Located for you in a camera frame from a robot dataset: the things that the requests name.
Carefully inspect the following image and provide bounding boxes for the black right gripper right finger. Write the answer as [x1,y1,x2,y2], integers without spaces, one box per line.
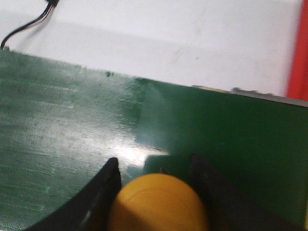
[189,154,298,231]

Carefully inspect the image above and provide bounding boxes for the green conveyor belt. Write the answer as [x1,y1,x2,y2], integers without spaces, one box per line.
[0,51,308,231]

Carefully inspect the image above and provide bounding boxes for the red plastic tray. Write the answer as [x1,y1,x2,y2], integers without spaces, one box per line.
[286,0,308,101]

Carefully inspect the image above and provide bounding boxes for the black sensor with cable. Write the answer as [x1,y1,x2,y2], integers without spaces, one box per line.
[0,0,59,50]

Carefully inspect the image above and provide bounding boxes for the yellow mushroom push button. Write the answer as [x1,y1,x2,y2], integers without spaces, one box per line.
[107,173,210,231]

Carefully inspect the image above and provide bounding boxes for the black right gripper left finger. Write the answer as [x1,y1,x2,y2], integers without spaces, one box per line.
[25,157,121,231]

